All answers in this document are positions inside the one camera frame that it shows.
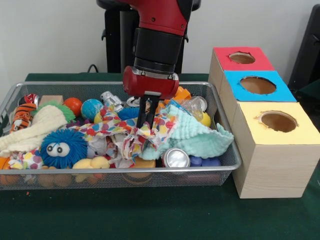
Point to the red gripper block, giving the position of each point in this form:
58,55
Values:
150,85

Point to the large polka-dot paper napkin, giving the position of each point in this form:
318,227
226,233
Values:
120,125

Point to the small polka-dot paper napkin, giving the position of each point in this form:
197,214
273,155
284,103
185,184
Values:
27,158

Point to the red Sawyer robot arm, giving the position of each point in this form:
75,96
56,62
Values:
160,15

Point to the silver mesh bin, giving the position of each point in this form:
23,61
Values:
75,88

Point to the wooden box with three holes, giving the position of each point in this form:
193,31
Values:
275,170

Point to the silver toy robot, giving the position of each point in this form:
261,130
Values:
111,100

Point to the silver drink can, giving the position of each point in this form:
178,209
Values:
176,158

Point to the mint green cloth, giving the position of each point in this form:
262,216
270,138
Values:
195,140

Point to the blue globe ball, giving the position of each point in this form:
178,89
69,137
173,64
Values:
91,108

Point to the orange rubber ball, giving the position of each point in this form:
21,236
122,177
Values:
73,105

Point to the blue spiky ball with eyes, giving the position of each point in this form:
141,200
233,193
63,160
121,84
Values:
72,142

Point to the dark green table cloth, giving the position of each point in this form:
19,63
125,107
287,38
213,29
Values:
311,100
150,215

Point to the cream knitted cloth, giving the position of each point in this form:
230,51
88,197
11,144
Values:
45,120

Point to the tiger plush toy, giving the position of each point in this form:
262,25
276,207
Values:
23,112

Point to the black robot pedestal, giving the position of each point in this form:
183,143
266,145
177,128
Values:
115,50

